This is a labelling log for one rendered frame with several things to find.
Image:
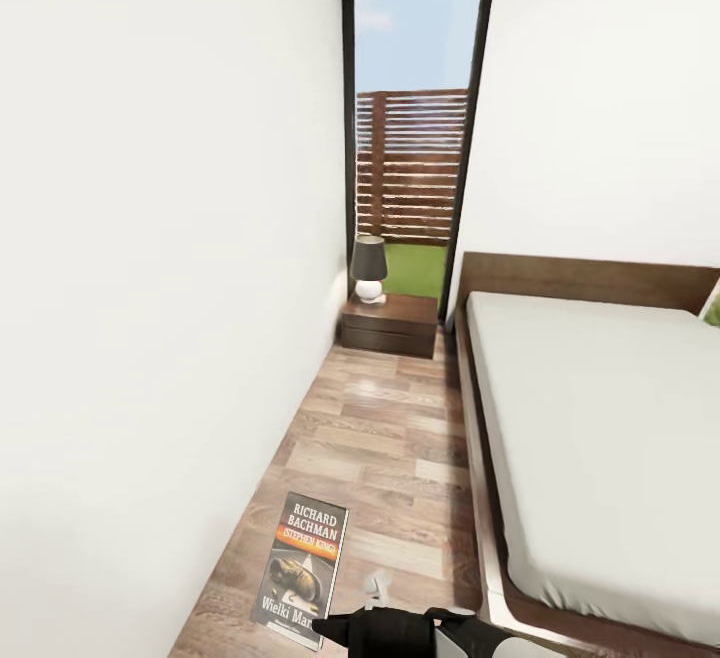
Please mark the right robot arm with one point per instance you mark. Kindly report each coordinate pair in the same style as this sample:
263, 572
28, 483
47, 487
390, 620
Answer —
379, 632

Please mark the table lamp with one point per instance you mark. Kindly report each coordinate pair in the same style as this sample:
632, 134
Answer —
369, 266

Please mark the bed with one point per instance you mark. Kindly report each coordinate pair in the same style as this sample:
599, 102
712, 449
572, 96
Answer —
591, 400

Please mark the hardback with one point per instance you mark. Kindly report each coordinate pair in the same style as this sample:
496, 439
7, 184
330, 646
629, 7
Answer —
299, 579

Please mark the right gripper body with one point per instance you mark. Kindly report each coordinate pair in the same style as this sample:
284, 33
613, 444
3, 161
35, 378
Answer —
376, 633

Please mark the nightstand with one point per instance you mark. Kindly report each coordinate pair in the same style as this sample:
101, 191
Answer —
396, 324

